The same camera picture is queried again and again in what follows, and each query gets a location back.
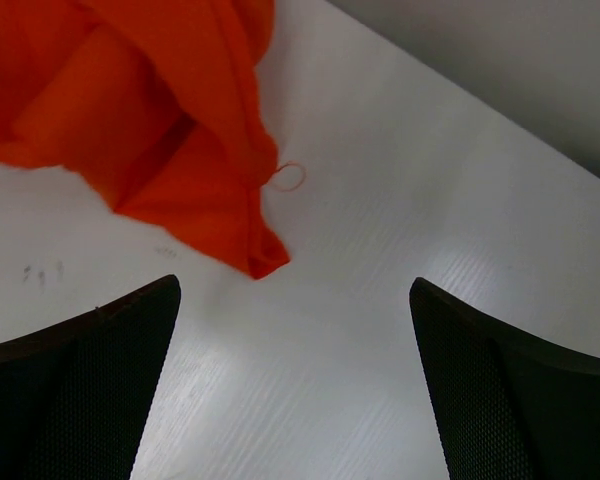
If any orange t shirt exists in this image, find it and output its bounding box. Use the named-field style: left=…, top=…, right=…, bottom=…
left=0, top=0, right=290, bottom=279

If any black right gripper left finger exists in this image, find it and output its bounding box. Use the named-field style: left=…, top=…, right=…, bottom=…
left=0, top=275, right=181, bottom=479

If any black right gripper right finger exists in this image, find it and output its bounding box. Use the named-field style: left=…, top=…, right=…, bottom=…
left=409, top=278, right=600, bottom=479

